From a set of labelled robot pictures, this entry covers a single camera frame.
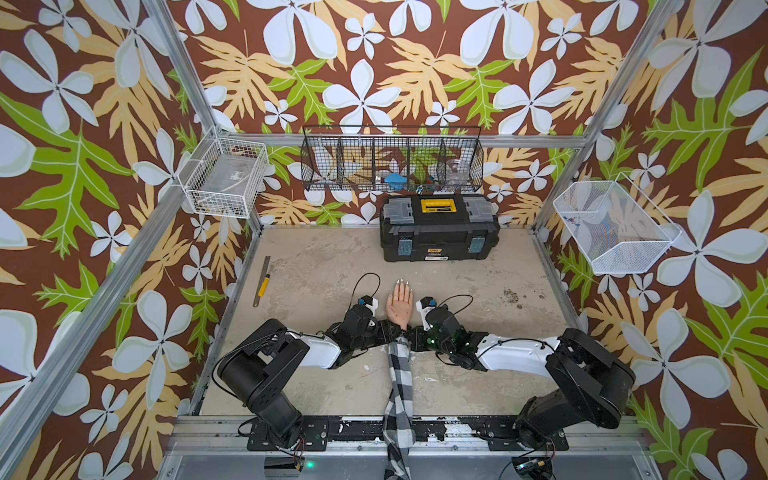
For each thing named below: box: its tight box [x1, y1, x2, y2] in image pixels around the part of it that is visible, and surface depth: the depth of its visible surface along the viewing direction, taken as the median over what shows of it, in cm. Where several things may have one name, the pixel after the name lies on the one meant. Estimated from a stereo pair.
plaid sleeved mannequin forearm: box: [383, 335, 416, 480], surface depth 73 cm
